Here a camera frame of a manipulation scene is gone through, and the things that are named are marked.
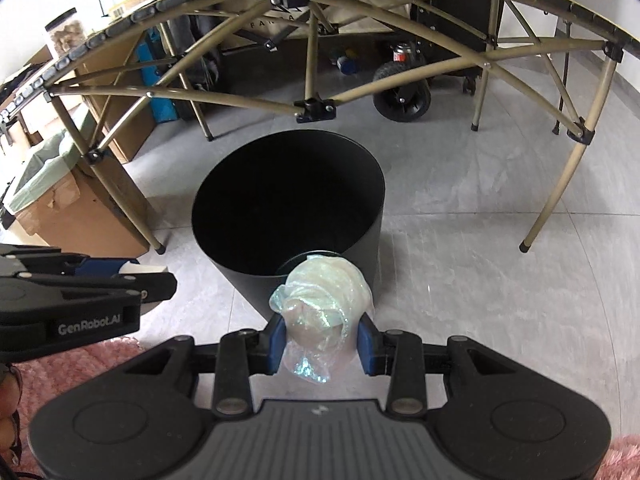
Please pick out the large cardboard box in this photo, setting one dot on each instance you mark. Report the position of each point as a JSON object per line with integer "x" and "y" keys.
{"x": 75, "y": 220}

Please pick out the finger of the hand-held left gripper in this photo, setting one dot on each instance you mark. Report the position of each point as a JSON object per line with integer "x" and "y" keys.
{"x": 100, "y": 266}
{"x": 155, "y": 287}

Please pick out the blue round container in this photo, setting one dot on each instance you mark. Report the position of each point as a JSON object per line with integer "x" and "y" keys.
{"x": 346, "y": 62}

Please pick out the black suitcase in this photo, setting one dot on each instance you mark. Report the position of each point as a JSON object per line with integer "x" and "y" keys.
{"x": 460, "y": 15}

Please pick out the red gas canister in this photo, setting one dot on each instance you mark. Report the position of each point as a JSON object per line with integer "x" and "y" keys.
{"x": 400, "y": 54}

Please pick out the pink fluffy rug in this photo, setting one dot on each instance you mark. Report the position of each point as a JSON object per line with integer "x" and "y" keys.
{"x": 75, "y": 370}

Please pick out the pale green plastic bag liner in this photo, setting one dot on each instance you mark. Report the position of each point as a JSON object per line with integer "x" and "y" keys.
{"x": 45, "y": 165}

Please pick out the small tan printed box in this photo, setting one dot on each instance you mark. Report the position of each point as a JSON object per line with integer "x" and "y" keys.
{"x": 125, "y": 7}

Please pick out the black round trash bin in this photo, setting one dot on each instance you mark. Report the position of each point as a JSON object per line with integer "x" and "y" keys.
{"x": 280, "y": 200}

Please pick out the tan slatted folding table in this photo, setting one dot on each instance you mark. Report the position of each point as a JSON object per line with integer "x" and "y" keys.
{"x": 315, "y": 110}

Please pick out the blue box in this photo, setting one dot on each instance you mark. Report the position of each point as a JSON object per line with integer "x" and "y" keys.
{"x": 160, "y": 95}

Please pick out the person's left hand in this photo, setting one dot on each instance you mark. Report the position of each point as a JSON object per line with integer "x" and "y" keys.
{"x": 7, "y": 395}

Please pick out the clear snack jar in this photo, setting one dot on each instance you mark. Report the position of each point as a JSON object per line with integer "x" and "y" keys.
{"x": 62, "y": 32}

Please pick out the tall cardboard box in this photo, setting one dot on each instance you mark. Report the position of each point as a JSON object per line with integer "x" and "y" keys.
{"x": 125, "y": 110}

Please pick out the clear plastic bag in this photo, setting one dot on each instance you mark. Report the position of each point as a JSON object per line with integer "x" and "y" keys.
{"x": 320, "y": 305}

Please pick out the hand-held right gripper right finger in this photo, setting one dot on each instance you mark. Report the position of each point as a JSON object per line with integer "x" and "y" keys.
{"x": 367, "y": 347}

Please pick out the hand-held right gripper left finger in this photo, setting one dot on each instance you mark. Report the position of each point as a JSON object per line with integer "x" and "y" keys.
{"x": 274, "y": 345}

